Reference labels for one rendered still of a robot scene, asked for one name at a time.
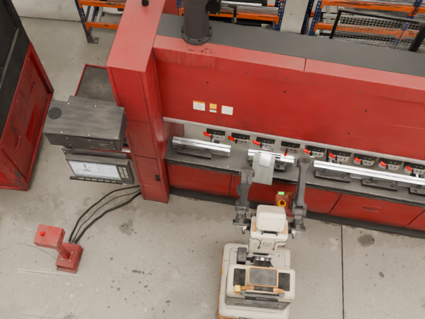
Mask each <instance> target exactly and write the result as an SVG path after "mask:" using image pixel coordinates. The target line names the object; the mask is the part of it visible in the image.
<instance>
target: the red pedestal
mask: <svg viewBox="0 0 425 319"><path fill-rule="evenodd" d="M65 233H66V232H65V231H64V230H63V228H60V227H53V226H49V225H43V224H39V226H38V228H37V231H36V234H35V237H34V241H33V243H34V244H35V245H36V246H40V247H46V248H50V249H55V250H57V252H58V253H59V254H58V258H57V260H56V266H57V268H56V270H58V271H62V272H68V273H74V274H76V273H77V270H78V266H79V264H80V260H81V257H82V253H83V248H81V246H80V245H76V244H70V243H65V242H63V239H64V236H65Z"/></svg>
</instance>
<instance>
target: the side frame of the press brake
mask: <svg viewBox="0 0 425 319"><path fill-rule="evenodd" d="M148 1H149V5H148V6H142V4H141V2H142V0H127V1H126V4H125V8H124V10H123V14H122V16H121V20H120V24H119V26H118V29H117V32H116V35H115V38H114V41H113V45H112V47H111V50H110V53H109V56H108V60H107V62H106V69H107V71H108V75H109V79H110V83H111V87H112V89H113V93H114V97H115V100H116V104H117V106H119V107H125V114H126V119H127V126H126V132H125V135H126V139H127V143H128V147H129V149H130V153H131V156H132V160H133V164H134V167H135V171H136V174H137V178H138V180H139V184H140V188H141V191H142V195H143V198H144V200H150V201H157V202H161V203H165V204H167V203H168V200H169V195H170V190H171V185H170V184H169V182H168V174H167V169H166V162H165V160H164V157H165V154H166V149H167V146H168V141H169V138H170V137H171V138H173V136H175V137H183V135H184V132H185V131H184V124H181V123H174V122H167V121H163V112H162V107H161V98H160V93H159V84H158V79H157V70H156V60H154V52H153V44H154V40H155V37H156V33H157V29H158V26H159V22H160V19H161V15H162V13H167V14H172V15H177V10H176V0H148Z"/></svg>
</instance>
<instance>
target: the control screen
mask: <svg viewBox="0 0 425 319"><path fill-rule="evenodd" d="M68 162H69V164H70V166H71V167H72V169H73V171H74V172H75V175H84V176H91V177H103V178H116V179H120V177H119V175H118V172H117V169H116V167H115V165H105V164H98V163H85V162H78V161H68ZM83 172H87V173H83Z"/></svg>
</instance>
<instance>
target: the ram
mask: <svg viewBox="0 0 425 319"><path fill-rule="evenodd" d="M156 70H157V79H158V84H159V93H160V98H161V107H162V112H163V117H166V118H173V119H177V120H185V121H189V122H196V123H203V124H208V125H215V126H219V127H226V128H234V129H238V130H244V131H249V132H256V133H260V134H268V135H275V136H279V137H286V138H291V139H298V140H302V141H309V142H317V143H321V144H327V145H332V146H339V147H346V148H350V149H358V150H362V151H369V152H374V153H381V154H388V155H392V156H399V157H404V158H410V159H415V160H422V161H425V104H424V103H417V102H412V101H404V100H400V99H393V98H389V97H381V96H374V95H369V94H361V93H357V92H350V91H342V90H338V89H330V88H326V87H318V86H314V85H307V84H299V83H295V82H287V81H282V80H275V79H271V78H263V77H256V76H251V75H244V74H239V73H232V72H225V71H220V70H213V69H208V68H201V67H196V66H189V65H181V64H177V63H170V62H165V61H158V60H156ZM194 101H199V102H203V103H205V111H203V110H199V109H194ZM210 103H211V104H217V105H216V109H213V110H216V113H215V112H211V111H209V110H210V109H212V108H210ZM222 106H229V107H233V115H227V114H223V113H221V107H222ZM163 121H167V122H174V123H181V124H186V125H193V126H197V127H204V128H211V129H216V130H223V131H227V132H234V133H238V134H245V135H253V136H257V137H264V138H268V139H276V140H280V141H287V142H294V143H298V144H305V145H310V146H317V147H324V148H328V149H336V150H340V151H347V152H351V153H358V154H365V155H370V156H377V157H381V158H388V159H393V160H400V161H407V162H411V163H418V164H422V165H425V163H421V162H417V161H410V160H406V159H398V158H391V157H387V156H380V155H375V154H369V153H362V152H357V151H350V150H346V149H338V148H334V147H327V146H320V145H315V144H308V143H304V142H297V141H290V140H286V139H279V138H274V137H267V136H263V135H256V134H248V133H244V132H237V131H233V130H226V129H222V128H214V127H207V126H203V125H196V124H191V123H184V122H177V121H173V120H166V119H163Z"/></svg>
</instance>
